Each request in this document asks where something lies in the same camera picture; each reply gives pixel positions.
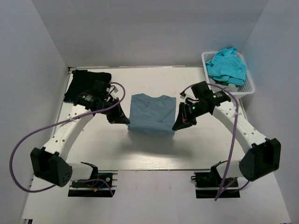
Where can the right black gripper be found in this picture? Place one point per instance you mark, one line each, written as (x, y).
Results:
(183, 120)

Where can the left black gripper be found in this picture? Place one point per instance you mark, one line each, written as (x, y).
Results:
(119, 116)

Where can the grey-blue t-shirt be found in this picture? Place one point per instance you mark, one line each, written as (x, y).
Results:
(149, 115)

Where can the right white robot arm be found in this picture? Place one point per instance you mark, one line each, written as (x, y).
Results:
(261, 154)

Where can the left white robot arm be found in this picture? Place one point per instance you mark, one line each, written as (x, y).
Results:
(50, 161)

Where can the folded black t-shirt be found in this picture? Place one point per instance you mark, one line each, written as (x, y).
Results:
(83, 80)

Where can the green item in basket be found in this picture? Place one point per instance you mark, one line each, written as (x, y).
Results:
(222, 83)

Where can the grey t-shirt in basket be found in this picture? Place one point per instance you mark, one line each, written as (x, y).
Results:
(230, 87)

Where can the turquoise t-shirt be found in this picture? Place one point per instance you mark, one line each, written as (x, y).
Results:
(227, 67)

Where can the white plastic laundry basket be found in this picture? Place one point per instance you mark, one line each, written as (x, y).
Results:
(247, 89)

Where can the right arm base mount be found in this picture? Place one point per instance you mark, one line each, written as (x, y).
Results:
(206, 188)

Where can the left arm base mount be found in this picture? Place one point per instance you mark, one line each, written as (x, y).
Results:
(104, 186)

